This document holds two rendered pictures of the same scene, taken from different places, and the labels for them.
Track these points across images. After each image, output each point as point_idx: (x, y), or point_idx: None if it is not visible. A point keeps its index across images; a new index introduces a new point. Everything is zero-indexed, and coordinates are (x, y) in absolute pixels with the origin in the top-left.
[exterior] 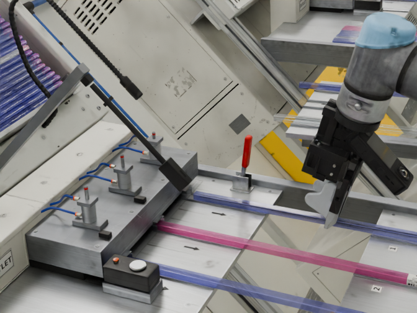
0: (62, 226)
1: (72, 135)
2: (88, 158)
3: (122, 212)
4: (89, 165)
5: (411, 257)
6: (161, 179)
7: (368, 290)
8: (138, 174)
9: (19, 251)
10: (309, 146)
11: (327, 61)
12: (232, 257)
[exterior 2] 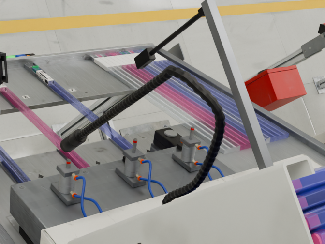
0: (211, 171)
1: None
2: (143, 208)
3: (152, 160)
4: (149, 198)
5: None
6: (86, 171)
7: (31, 98)
8: (99, 188)
9: None
10: (6, 55)
11: None
12: (80, 146)
